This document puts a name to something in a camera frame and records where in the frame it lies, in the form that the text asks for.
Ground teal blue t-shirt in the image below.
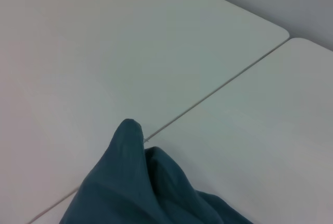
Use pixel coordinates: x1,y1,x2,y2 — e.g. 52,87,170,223
58,118,254,224

